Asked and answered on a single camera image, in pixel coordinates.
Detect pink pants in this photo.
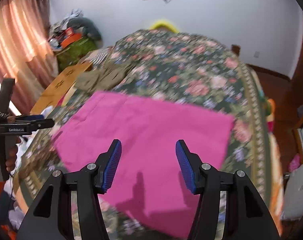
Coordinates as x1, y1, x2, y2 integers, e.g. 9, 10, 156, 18
52, 92, 234, 238

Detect clutter pile with green box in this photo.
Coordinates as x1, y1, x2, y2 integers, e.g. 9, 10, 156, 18
48, 9, 103, 72

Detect wall socket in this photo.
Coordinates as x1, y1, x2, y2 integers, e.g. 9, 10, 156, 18
254, 51, 260, 58

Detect floral green bedspread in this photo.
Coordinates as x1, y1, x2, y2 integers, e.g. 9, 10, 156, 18
12, 29, 274, 240

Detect wooden bed post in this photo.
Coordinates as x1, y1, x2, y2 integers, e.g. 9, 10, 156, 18
231, 44, 241, 57

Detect yellow curved object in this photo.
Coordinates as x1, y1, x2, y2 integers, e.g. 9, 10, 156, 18
149, 20, 179, 33

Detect pink orange curtain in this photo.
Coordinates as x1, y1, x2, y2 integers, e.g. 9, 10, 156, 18
0, 0, 58, 114

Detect orange yellow blanket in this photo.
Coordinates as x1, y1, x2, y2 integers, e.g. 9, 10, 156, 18
258, 89, 284, 235

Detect left hand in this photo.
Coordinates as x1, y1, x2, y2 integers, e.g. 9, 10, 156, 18
6, 137, 21, 172

